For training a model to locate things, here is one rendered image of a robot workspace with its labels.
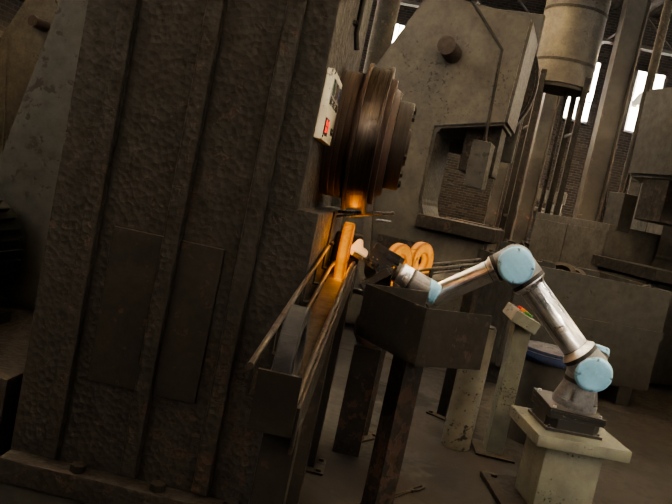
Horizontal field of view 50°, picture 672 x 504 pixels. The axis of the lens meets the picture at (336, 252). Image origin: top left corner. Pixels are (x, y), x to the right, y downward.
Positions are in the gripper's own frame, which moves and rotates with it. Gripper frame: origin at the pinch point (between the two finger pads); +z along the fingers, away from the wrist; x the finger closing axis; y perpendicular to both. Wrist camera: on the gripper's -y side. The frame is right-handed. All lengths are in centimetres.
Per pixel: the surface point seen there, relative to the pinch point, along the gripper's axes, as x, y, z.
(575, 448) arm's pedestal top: 10, -18, -98
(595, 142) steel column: -825, 234, -213
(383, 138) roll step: 32.6, 36.5, 5.2
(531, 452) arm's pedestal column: -6, -30, -92
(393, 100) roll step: 25, 48, 9
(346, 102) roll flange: 31, 40, 20
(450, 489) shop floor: -3, -55, -74
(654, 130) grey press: -317, 162, -148
